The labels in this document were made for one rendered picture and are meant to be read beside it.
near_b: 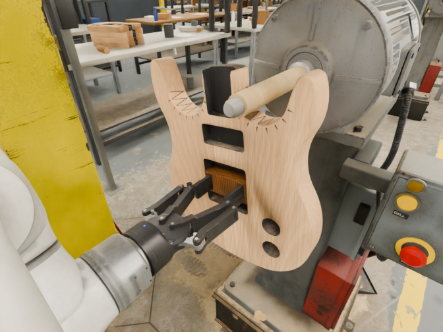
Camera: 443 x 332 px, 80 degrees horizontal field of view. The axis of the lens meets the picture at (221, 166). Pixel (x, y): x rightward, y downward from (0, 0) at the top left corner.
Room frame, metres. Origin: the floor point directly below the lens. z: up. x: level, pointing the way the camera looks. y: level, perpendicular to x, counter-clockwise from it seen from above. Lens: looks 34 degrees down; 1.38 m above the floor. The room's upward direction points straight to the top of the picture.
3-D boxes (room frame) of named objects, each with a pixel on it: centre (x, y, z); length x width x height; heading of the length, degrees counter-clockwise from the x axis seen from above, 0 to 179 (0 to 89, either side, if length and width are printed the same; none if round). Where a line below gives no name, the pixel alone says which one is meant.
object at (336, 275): (0.59, -0.44, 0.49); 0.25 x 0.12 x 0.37; 141
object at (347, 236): (0.60, -0.43, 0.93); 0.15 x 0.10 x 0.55; 141
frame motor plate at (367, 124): (0.69, -0.32, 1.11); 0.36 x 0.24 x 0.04; 141
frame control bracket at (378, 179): (0.46, -0.37, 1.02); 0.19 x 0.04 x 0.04; 51
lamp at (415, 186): (0.34, -0.32, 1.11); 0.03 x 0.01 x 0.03; 51
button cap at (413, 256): (0.31, -0.35, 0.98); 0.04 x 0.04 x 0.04; 51
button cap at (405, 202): (0.34, -0.32, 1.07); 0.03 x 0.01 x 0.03; 51
